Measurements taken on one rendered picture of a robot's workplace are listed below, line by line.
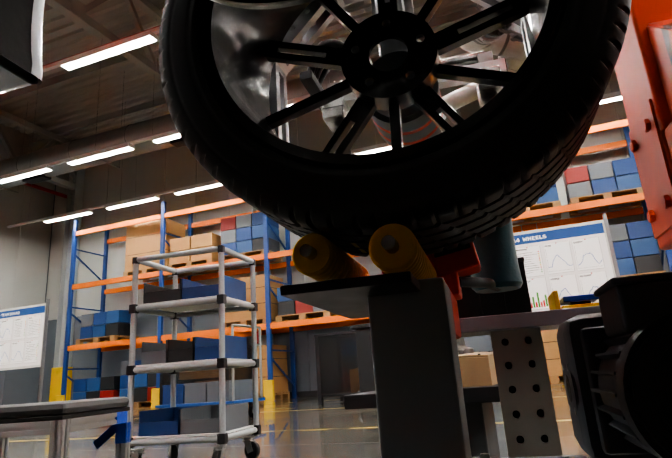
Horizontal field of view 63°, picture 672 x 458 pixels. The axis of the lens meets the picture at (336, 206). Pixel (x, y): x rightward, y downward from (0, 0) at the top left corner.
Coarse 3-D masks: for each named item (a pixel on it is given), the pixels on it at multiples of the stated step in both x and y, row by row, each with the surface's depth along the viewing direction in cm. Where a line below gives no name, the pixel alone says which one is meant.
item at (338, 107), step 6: (330, 102) 123; (336, 102) 123; (342, 102) 123; (324, 108) 123; (330, 108) 123; (336, 108) 122; (342, 108) 122; (348, 108) 128; (324, 114) 123; (330, 114) 122; (336, 114) 122; (342, 114) 122; (324, 120) 123; (330, 120) 123; (336, 120) 124; (342, 120) 124; (330, 126) 126; (336, 126) 127
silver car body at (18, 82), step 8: (0, 56) 73; (0, 64) 67; (8, 64) 74; (0, 72) 68; (8, 72) 69; (16, 72) 74; (24, 72) 74; (0, 80) 70; (8, 80) 70; (16, 80) 70; (24, 80) 71; (32, 80) 73; (0, 88) 72; (8, 88) 72; (16, 88) 73
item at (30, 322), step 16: (48, 304) 926; (0, 320) 957; (16, 320) 943; (32, 320) 929; (0, 336) 947; (16, 336) 933; (32, 336) 920; (0, 352) 938; (16, 352) 924; (32, 352) 911; (0, 368) 928; (16, 368) 915
